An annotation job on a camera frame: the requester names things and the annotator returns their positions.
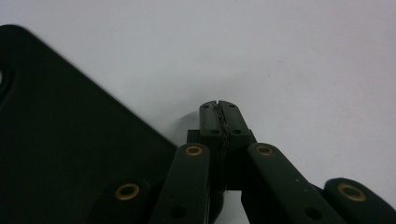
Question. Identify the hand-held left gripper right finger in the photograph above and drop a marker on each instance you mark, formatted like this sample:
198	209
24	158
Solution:
235	119

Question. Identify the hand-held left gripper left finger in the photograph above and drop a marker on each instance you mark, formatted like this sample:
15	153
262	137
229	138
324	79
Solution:
209	119

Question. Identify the black phone case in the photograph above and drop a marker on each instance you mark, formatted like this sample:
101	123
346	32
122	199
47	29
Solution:
62	140

